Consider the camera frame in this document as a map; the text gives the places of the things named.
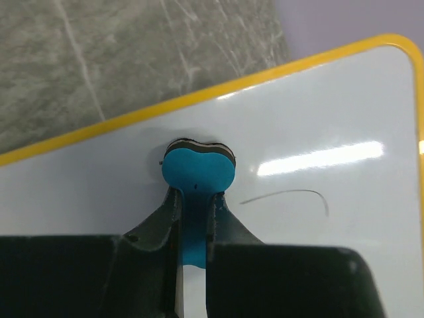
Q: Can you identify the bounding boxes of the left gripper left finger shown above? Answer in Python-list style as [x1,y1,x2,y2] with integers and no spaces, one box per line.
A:
[1,188,181,317]

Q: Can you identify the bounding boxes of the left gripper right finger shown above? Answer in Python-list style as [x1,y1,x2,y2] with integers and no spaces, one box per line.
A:
[206,193,385,317]

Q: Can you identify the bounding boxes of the blue whiteboard eraser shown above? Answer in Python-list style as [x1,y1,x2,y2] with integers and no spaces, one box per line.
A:
[162,138,236,269]

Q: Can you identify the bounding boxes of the yellow framed whiteboard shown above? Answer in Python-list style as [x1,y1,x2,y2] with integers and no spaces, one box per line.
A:
[1,34,423,317]

